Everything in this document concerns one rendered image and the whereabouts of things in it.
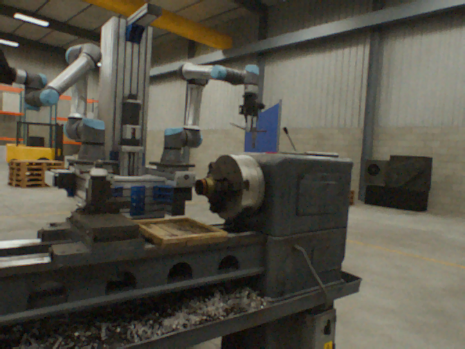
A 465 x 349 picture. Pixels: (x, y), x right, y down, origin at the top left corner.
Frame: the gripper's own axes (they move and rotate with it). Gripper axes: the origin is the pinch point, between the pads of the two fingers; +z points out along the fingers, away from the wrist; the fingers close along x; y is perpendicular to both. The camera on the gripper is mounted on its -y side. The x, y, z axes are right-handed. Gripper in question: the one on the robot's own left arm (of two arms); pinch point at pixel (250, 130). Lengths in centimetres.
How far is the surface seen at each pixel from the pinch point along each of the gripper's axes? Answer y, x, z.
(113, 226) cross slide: -30, 82, 41
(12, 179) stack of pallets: 967, 54, 123
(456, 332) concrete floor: -54, -169, 137
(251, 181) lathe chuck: -26.9, 19.8, 25.6
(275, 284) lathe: -33, 5, 75
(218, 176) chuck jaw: -9.9, 26.5, 24.8
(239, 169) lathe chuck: -23.2, 24.1, 20.3
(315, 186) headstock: -33.6, -17.5, 27.4
